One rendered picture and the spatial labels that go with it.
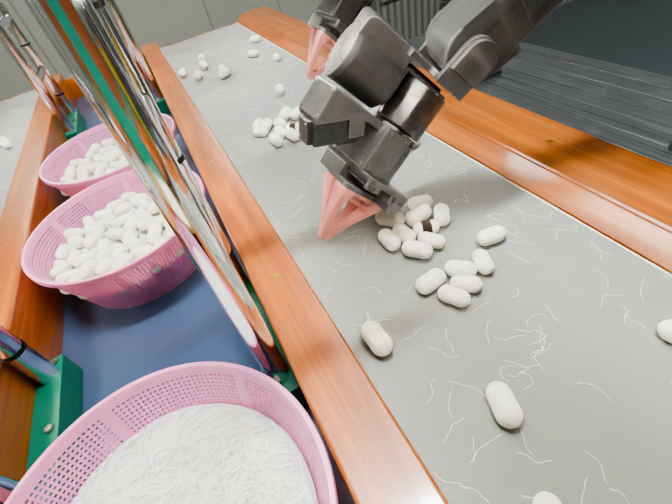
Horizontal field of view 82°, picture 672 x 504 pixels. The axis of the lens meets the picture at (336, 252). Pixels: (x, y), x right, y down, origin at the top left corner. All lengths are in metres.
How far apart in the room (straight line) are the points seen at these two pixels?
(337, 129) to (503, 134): 0.29
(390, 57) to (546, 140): 0.27
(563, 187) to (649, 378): 0.23
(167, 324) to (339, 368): 0.30
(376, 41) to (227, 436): 0.39
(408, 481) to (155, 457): 0.22
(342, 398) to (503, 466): 0.13
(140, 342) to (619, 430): 0.52
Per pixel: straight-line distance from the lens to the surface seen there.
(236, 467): 0.38
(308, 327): 0.38
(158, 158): 0.24
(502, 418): 0.34
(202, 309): 0.57
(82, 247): 0.72
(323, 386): 0.34
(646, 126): 0.86
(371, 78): 0.41
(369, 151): 0.41
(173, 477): 0.40
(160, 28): 2.45
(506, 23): 0.43
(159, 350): 0.56
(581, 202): 0.52
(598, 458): 0.36
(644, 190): 0.54
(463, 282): 0.41
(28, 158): 1.04
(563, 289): 0.44
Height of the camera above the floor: 1.07
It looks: 44 degrees down
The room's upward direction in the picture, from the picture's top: 14 degrees counter-clockwise
